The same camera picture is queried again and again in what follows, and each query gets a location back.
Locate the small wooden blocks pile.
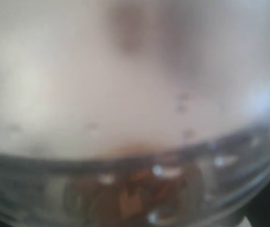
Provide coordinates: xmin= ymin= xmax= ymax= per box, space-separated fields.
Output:
xmin=63 ymin=165 xmax=203 ymax=227

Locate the clear measuring glass jar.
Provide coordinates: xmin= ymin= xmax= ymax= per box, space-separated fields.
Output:
xmin=0 ymin=0 xmax=270 ymax=227

